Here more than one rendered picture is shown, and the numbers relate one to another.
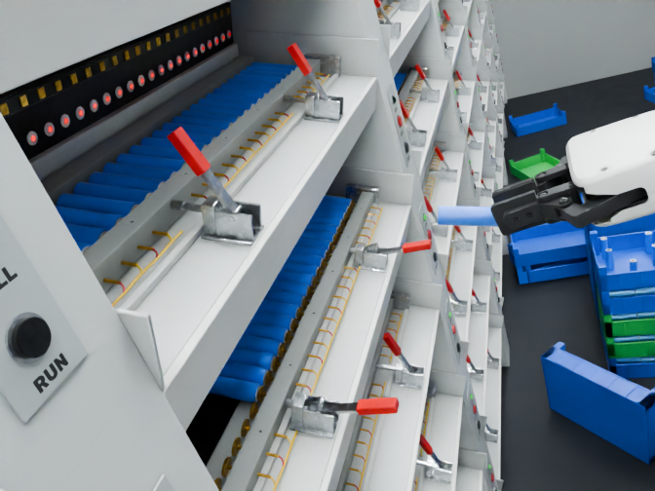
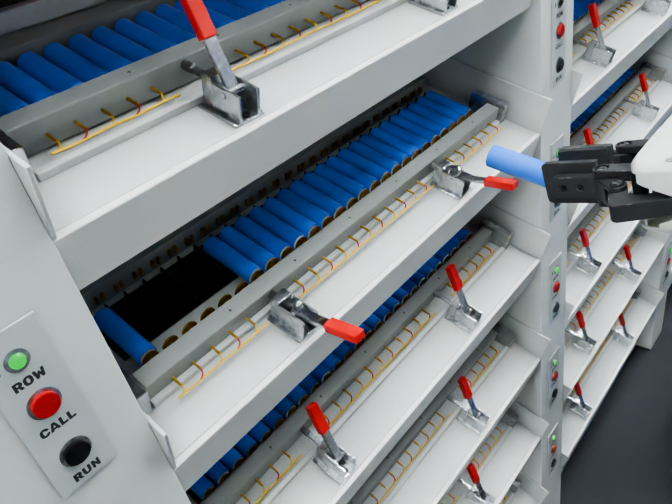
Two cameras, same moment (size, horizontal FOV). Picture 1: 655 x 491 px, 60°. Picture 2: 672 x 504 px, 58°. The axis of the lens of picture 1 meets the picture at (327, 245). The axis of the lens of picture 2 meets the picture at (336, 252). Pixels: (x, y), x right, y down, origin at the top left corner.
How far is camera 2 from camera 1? 0.16 m
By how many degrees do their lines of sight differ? 21
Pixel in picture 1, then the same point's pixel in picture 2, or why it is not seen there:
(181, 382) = (85, 238)
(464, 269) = (621, 226)
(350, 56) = not seen: outside the picture
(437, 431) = (493, 380)
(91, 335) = not seen: outside the picture
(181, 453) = (63, 300)
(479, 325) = (619, 293)
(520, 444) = (618, 431)
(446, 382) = (527, 337)
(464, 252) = not seen: hidden behind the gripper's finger
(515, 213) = (564, 180)
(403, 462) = (410, 394)
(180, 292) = (138, 155)
